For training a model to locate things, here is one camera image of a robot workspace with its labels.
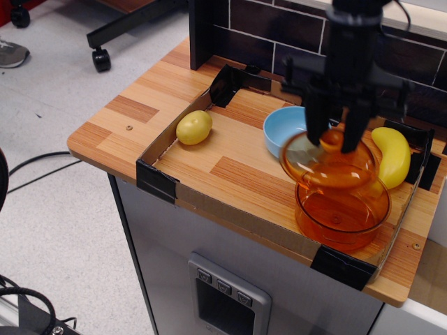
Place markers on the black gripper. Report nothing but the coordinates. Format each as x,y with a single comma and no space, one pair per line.
348,75

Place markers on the orange transparent pot lid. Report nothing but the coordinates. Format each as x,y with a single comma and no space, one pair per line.
325,165

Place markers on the orange transparent pot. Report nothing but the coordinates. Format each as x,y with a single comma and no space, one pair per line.
341,208

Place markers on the light blue bowl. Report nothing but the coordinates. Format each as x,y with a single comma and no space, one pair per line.
280,125

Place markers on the yellow toy banana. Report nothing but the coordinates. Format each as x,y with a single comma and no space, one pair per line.
396,156

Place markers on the yellow toy potato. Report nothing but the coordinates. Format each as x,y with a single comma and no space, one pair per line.
194,127

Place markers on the cardboard fence with black tape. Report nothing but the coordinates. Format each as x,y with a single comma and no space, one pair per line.
231,178

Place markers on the grey cabinet with control panel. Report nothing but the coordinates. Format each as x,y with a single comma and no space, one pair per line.
198,277

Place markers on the black caster wheel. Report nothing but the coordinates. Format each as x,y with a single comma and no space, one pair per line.
20,17

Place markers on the grey sneaker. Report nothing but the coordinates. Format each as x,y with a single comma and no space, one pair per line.
12,54

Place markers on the black equipment with cables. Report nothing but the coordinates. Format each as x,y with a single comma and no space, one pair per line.
26,311

